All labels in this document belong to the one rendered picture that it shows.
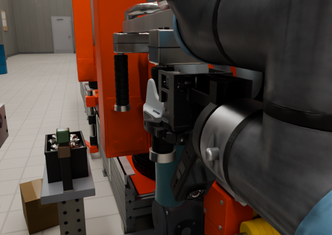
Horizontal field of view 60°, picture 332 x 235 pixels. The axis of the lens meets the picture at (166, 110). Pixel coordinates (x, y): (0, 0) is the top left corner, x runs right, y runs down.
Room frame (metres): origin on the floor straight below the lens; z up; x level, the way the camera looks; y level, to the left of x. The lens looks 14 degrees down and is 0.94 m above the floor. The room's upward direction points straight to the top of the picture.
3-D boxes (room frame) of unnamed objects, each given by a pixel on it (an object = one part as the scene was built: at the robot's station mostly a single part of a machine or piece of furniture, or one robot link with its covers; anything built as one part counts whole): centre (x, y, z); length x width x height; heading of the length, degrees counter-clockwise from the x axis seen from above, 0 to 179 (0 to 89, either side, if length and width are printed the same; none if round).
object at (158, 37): (0.45, -0.02, 0.93); 0.09 x 0.05 x 0.05; 109
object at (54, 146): (1.02, 0.38, 0.51); 0.20 x 0.14 x 0.13; 21
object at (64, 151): (0.86, 0.32, 0.59); 0.04 x 0.04 x 0.04; 19
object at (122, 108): (0.76, 0.12, 0.83); 0.04 x 0.04 x 0.16
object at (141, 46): (0.77, 0.09, 0.93); 0.09 x 0.05 x 0.05; 109
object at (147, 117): (0.35, 0.00, 0.83); 0.09 x 0.05 x 0.02; 28
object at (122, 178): (2.25, 0.54, 0.28); 2.47 x 0.09 x 0.22; 19
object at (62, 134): (0.86, 0.32, 0.64); 0.04 x 0.04 x 0.04; 19
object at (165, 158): (0.44, 0.01, 0.83); 0.04 x 0.04 x 0.16
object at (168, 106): (0.30, -0.04, 0.86); 0.12 x 0.08 x 0.09; 20
